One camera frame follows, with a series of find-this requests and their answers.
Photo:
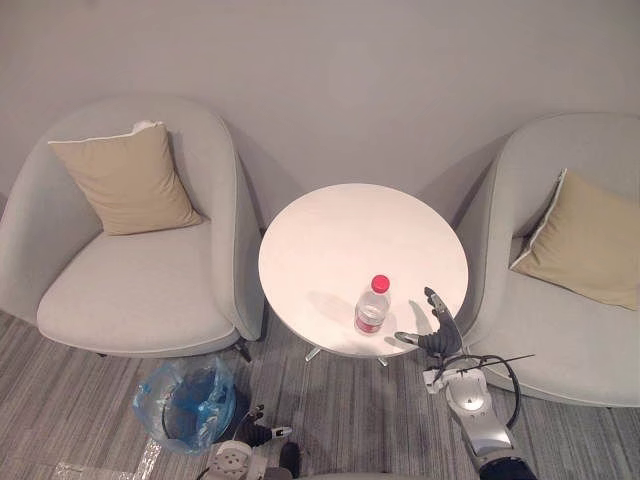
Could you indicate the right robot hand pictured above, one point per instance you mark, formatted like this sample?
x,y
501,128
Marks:
x,y
440,338

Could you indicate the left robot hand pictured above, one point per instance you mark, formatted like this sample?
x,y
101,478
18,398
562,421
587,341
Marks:
x,y
255,429

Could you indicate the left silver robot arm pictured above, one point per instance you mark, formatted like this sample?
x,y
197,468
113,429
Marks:
x,y
235,457

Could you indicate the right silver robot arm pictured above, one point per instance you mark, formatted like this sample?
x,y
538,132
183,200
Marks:
x,y
475,405

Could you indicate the small bin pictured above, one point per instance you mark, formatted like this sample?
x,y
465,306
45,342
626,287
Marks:
x,y
200,400

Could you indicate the blue plastic bin bag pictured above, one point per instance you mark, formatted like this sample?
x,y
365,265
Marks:
x,y
185,397

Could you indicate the round white tea table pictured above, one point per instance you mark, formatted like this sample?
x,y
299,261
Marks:
x,y
363,272

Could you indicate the dark robot foot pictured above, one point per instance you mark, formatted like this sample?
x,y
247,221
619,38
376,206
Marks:
x,y
291,459

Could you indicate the clear red-capped water bottle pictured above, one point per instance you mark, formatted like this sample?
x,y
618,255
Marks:
x,y
372,305

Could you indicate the light grey armchair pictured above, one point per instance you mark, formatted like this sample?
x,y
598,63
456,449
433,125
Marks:
x,y
555,280
125,240

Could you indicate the beige cushion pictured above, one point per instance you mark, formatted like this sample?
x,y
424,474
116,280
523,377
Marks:
x,y
582,242
127,180

